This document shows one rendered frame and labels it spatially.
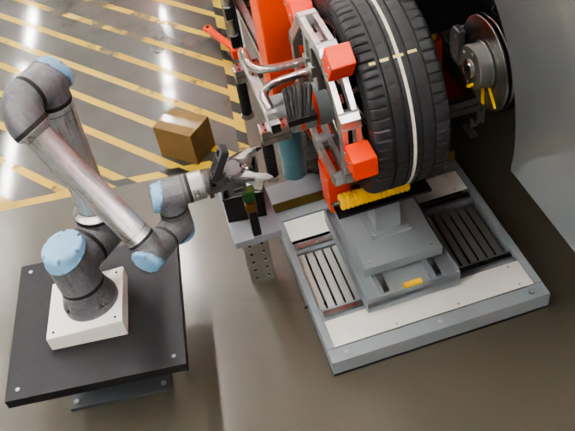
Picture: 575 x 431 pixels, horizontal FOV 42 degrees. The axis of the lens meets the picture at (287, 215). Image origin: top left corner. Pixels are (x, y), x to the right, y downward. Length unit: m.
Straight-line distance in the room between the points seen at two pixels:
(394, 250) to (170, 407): 0.98
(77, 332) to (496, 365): 1.44
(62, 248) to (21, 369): 0.45
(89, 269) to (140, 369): 0.36
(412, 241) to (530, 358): 0.58
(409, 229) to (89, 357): 1.23
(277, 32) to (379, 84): 0.68
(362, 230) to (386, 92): 0.84
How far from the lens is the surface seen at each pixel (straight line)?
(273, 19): 2.71
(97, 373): 2.61
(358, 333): 2.76
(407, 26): 2.24
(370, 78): 2.16
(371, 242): 2.84
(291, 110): 2.19
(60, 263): 2.51
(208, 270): 3.16
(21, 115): 2.19
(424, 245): 2.82
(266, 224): 2.64
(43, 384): 2.66
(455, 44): 2.66
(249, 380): 2.80
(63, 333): 2.67
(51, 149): 2.21
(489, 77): 2.52
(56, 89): 2.27
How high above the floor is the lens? 2.32
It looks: 45 degrees down
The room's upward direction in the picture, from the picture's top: 11 degrees counter-clockwise
